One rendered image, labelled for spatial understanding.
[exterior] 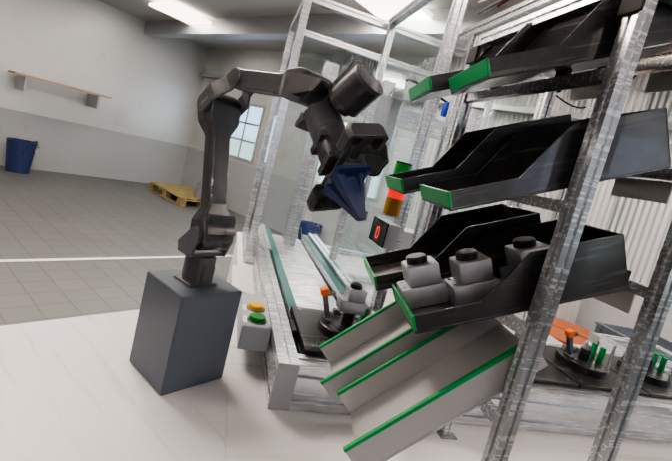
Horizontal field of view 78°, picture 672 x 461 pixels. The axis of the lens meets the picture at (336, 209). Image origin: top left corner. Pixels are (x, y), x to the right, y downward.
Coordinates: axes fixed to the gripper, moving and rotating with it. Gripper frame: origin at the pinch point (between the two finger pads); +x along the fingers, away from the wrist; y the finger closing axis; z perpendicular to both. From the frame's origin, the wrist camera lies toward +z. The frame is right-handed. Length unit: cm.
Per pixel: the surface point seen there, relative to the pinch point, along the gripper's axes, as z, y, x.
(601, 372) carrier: 85, 43, 36
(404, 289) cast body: 4.6, 3.2, 13.5
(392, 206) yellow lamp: 38, 41, -21
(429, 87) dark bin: 13.0, -10.7, -12.3
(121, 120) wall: -28, 604, -576
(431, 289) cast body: 7.9, 1.8, 14.7
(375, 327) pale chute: 11.6, 26.8, 13.0
